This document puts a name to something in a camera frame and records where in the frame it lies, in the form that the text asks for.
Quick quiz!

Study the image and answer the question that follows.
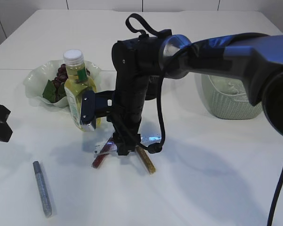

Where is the black mesh pen holder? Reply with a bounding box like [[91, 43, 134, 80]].
[[145, 76, 159, 101]]

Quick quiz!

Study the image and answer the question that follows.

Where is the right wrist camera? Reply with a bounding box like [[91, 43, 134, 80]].
[[80, 90, 114, 131]]

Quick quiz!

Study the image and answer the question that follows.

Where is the red glitter pen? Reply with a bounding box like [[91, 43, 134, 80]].
[[92, 137, 113, 169]]

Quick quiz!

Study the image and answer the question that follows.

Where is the clear plastic sheet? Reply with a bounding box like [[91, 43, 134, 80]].
[[222, 78, 245, 95]]

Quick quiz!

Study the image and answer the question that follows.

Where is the green wavy glass plate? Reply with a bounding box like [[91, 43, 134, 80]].
[[23, 60, 103, 108]]

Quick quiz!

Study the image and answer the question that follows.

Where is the clear plastic ruler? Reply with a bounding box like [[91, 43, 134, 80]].
[[93, 135, 161, 157]]

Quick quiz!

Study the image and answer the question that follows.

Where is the green plastic woven basket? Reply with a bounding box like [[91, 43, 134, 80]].
[[201, 74, 262, 120]]

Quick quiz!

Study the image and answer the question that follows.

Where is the silver glitter pen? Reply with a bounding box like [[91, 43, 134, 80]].
[[32, 161, 52, 218]]

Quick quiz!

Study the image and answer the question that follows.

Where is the yellow tea bottle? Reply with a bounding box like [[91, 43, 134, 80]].
[[63, 49, 97, 131]]

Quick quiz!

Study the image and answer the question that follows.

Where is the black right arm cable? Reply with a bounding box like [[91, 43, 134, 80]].
[[113, 13, 283, 226]]

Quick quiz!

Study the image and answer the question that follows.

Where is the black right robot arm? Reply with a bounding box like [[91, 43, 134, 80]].
[[111, 30, 283, 155]]

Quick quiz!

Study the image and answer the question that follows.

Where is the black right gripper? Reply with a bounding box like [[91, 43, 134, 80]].
[[106, 111, 141, 156]]

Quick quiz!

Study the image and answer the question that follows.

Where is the purple artificial grape bunch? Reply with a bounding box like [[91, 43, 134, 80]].
[[43, 64, 90, 103]]

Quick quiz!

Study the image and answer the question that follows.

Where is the gold glitter pen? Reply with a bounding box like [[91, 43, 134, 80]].
[[135, 146, 156, 174]]

